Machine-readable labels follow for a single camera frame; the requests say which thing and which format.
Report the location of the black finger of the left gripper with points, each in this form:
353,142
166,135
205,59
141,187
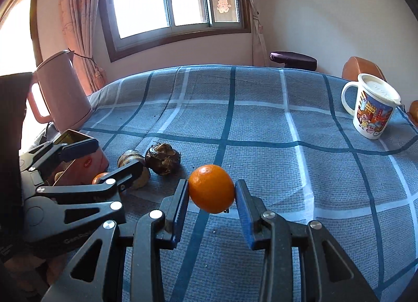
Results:
46,157
109,186

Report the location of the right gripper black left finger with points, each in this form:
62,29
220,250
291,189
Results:
95,272

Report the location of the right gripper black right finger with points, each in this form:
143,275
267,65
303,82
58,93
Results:
327,273

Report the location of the dark brown water chestnut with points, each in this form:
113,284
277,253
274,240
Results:
163,159

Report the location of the small orange tangerine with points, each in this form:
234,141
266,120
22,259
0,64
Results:
211,188

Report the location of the large orange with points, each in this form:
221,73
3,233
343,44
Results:
98,177

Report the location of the person's left hand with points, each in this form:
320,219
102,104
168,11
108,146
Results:
22,268

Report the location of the small tan fruit in tin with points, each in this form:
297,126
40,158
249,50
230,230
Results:
58,175

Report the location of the red metal tin box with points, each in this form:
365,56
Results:
80,171

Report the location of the pink electric kettle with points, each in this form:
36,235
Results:
67,104

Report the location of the blue plaid tablecloth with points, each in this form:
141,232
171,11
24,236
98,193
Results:
285,132

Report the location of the sliding glass window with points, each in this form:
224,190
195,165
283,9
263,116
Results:
132,26

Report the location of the left pink curtain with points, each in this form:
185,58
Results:
78,19

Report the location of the pink curtain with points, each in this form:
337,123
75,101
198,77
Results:
260,56
78,19

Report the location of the cartoon print white mug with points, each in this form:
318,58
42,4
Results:
375,103

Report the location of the brown leather sofa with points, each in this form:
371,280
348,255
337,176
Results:
357,65

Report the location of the dark purple round stool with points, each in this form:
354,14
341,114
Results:
294,60

